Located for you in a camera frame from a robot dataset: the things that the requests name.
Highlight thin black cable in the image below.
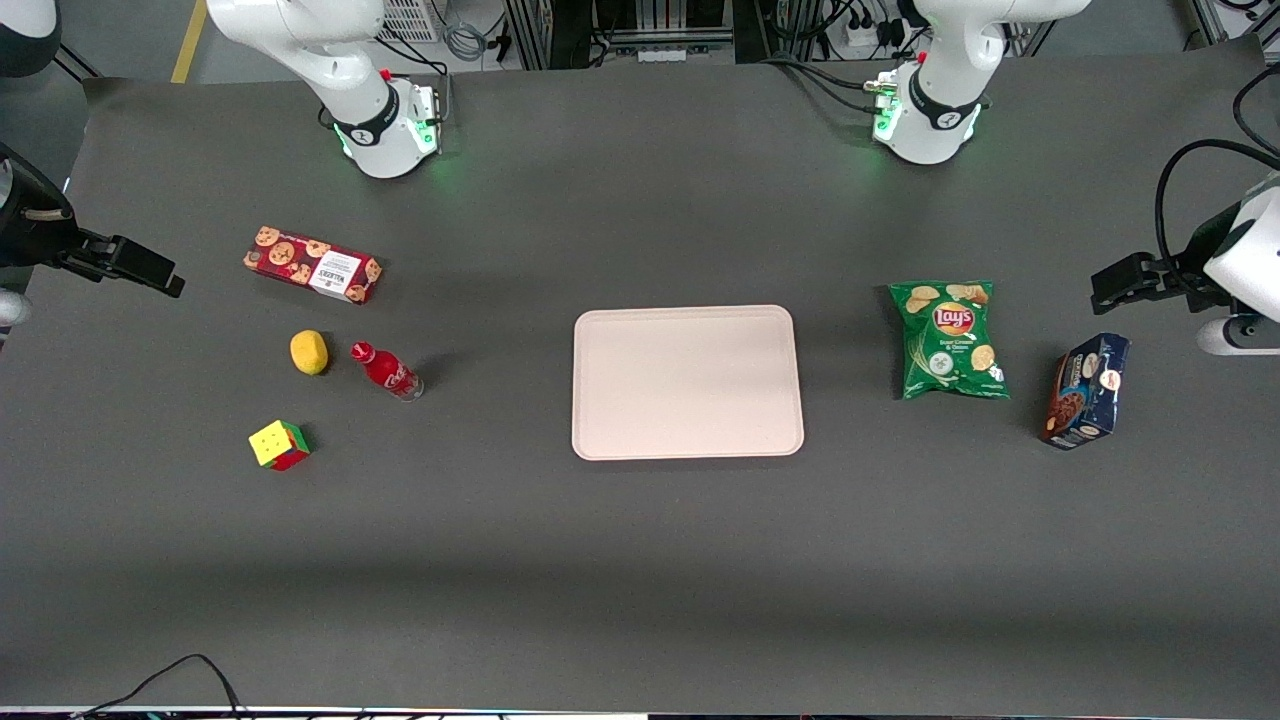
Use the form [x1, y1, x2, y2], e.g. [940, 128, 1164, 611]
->
[75, 654, 247, 720]

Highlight white power strip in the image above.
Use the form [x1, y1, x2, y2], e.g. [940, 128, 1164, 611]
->
[843, 18, 908, 54]

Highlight grey coiled cable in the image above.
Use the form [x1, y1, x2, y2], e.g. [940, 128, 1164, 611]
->
[438, 0, 493, 63]

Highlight black looped gripper cable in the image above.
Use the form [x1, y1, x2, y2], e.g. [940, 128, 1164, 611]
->
[1154, 138, 1280, 293]

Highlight green chips bag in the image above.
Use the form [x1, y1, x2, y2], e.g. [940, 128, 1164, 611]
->
[889, 280, 1011, 402]

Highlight white perforated box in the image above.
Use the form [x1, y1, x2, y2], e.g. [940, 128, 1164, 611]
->
[378, 0, 444, 45]

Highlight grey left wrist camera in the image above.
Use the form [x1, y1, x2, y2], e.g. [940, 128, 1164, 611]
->
[1196, 314, 1280, 358]

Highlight black arm base cables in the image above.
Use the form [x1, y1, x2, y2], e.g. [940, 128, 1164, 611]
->
[758, 54, 903, 114]

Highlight colourful puzzle cube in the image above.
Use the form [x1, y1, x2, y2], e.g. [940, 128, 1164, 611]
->
[248, 419, 312, 473]

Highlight aluminium equipment rack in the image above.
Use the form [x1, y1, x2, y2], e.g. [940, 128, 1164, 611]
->
[504, 0, 773, 71]

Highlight aluminium frame profile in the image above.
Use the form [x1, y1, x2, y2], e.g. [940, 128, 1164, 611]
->
[1188, 0, 1280, 48]

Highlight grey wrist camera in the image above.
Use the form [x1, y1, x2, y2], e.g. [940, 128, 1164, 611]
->
[0, 289, 34, 352]
[1196, 314, 1280, 358]

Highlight beige plastic tray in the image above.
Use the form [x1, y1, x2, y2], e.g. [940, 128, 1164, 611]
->
[571, 305, 805, 462]

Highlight dark grey table mat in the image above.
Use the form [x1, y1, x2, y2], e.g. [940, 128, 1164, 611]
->
[0, 38, 1280, 717]

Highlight red cookie box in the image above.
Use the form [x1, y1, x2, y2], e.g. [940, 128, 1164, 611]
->
[242, 225, 384, 305]

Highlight blue chocolate cookie box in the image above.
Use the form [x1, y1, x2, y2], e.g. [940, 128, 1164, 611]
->
[1038, 333, 1132, 451]

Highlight yellow lemon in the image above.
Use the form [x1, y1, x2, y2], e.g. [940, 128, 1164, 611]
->
[290, 329, 330, 377]

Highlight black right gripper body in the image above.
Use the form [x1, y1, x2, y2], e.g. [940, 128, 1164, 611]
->
[0, 143, 79, 271]

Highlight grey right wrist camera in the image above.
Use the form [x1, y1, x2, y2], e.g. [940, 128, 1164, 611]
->
[0, 289, 34, 352]

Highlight red coke bottle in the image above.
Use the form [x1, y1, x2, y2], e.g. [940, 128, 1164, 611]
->
[350, 341, 425, 403]

